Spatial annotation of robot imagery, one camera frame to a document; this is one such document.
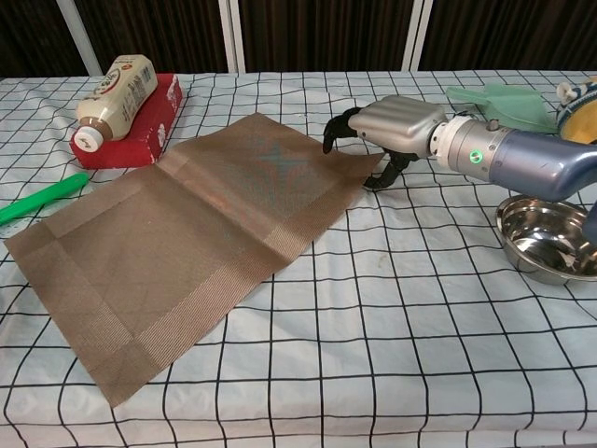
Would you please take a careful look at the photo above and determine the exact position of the white black checked tablecloth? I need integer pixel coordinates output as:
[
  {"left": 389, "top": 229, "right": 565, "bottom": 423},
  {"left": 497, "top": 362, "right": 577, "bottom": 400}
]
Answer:
[{"left": 0, "top": 69, "right": 597, "bottom": 448}]

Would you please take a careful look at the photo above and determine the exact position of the white slanted frame post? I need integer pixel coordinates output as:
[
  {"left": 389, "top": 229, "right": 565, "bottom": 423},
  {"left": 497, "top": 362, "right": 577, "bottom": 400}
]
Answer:
[{"left": 56, "top": 0, "right": 104, "bottom": 76}]

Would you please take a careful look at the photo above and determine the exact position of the beige sauce bottle white cap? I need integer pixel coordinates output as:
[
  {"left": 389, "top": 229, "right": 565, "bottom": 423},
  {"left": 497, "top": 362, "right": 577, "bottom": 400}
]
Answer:
[{"left": 70, "top": 54, "right": 159, "bottom": 151}]

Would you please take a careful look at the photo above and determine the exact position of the brown woven placemat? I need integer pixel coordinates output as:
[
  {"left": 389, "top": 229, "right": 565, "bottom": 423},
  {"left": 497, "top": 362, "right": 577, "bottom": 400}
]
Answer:
[{"left": 3, "top": 111, "right": 387, "bottom": 410}]

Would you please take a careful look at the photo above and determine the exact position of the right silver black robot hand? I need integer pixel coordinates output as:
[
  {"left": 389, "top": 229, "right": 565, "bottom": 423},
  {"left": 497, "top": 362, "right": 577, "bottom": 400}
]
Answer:
[{"left": 321, "top": 95, "right": 450, "bottom": 190}]

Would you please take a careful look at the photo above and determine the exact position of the red box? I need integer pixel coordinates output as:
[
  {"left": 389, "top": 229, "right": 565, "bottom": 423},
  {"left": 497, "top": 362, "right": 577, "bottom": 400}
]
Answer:
[{"left": 70, "top": 73, "right": 184, "bottom": 170}]

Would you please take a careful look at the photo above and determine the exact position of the yellow plush toy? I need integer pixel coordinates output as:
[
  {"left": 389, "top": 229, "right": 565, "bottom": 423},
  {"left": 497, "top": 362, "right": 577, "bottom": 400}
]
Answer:
[{"left": 555, "top": 74, "right": 597, "bottom": 144}]

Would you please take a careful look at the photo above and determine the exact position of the green stick red hand toy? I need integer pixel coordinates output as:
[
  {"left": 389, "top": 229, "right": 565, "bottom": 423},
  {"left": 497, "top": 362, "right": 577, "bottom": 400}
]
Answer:
[{"left": 0, "top": 172, "right": 90, "bottom": 224}]

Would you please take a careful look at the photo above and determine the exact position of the metal bowl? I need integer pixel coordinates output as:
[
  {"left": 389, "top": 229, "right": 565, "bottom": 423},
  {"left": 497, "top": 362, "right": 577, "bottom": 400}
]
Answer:
[{"left": 494, "top": 194, "right": 597, "bottom": 286}]

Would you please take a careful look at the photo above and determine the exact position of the green plastic dustpan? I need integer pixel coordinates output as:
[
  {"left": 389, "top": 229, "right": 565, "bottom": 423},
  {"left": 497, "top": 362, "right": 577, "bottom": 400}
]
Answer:
[{"left": 445, "top": 82, "right": 560, "bottom": 134}]

